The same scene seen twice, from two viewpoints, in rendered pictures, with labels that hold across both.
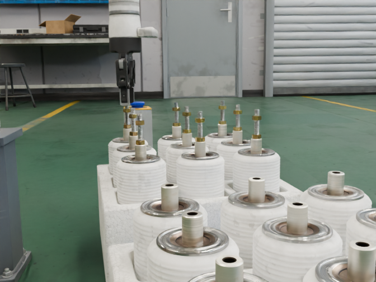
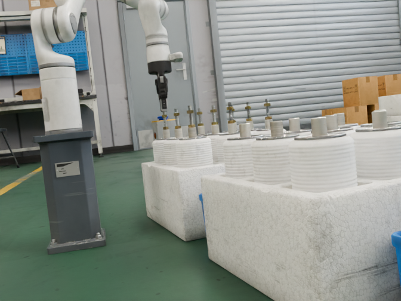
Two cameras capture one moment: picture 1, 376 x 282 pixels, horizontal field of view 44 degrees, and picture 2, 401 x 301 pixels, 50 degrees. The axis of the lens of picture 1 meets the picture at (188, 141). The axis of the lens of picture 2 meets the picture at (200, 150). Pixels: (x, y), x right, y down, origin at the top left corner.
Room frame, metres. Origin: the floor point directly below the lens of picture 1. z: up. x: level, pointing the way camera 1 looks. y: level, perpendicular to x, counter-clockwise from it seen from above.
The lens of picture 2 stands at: (-0.27, 0.24, 0.29)
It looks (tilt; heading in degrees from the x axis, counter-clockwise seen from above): 4 degrees down; 352
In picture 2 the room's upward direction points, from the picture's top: 6 degrees counter-clockwise
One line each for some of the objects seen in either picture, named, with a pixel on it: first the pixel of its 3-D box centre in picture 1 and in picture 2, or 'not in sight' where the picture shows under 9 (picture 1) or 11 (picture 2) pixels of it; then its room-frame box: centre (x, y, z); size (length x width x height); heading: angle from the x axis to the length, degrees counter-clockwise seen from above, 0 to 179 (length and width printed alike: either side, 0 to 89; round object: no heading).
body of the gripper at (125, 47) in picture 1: (125, 55); (160, 75); (1.11, 0.14, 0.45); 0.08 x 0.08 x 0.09
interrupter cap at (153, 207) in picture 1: (169, 207); (245, 138); (0.57, 0.02, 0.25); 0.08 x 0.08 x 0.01
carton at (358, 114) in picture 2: not in sight; (349, 120); (4.16, -2.07, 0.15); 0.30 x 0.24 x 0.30; 3
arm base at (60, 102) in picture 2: not in sight; (61, 101); (0.93, 0.43, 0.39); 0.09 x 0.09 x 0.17; 5
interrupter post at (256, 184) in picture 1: (256, 190); (294, 126); (0.60, -0.09, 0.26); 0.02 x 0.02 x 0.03
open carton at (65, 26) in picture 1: (60, 26); (35, 93); (5.45, 1.44, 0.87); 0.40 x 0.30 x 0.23; 81
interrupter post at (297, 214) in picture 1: (297, 218); (331, 123); (0.49, -0.12, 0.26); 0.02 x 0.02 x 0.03
